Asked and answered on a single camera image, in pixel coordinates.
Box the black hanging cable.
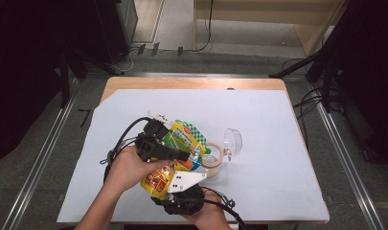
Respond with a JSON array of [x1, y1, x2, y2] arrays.
[[194, 0, 216, 53]]

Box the black metal stand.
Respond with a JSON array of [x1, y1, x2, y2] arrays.
[[58, 47, 120, 108], [267, 0, 362, 113]]

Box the clear glass jar hinged lid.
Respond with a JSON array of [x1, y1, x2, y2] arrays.
[[199, 127, 244, 178]]

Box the yellow spouted pouch green cap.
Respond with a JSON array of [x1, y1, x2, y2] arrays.
[[140, 119, 213, 202]]

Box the dark curtain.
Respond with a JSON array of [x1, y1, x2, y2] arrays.
[[0, 0, 100, 168], [339, 0, 388, 167]]

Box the person's right hand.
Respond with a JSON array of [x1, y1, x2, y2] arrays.
[[181, 194, 232, 229]]

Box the black floor cables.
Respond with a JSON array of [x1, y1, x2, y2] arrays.
[[281, 57, 326, 142]]

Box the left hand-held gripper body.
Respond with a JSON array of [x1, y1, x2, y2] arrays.
[[135, 110, 173, 163]]

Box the white floor cable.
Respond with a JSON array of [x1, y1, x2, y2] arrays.
[[112, 47, 142, 74]]

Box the white table mat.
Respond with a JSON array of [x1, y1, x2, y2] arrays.
[[56, 88, 331, 224]]

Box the light wooden shelf unit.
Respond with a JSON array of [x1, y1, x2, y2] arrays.
[[193, 0, 347, 58]]

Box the metal floor rail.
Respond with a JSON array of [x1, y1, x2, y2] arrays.
[[315, 101, 386, 230], [1, 95, 79, 230]]

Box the person's left hand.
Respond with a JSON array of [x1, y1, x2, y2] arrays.
[[103, 145, 169, 196]]

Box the dark cabinet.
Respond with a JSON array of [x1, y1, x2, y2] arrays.
[[95, 0, 139, 64]]

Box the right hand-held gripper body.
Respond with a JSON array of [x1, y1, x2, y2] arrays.
[[162, 170, 208, 216]]

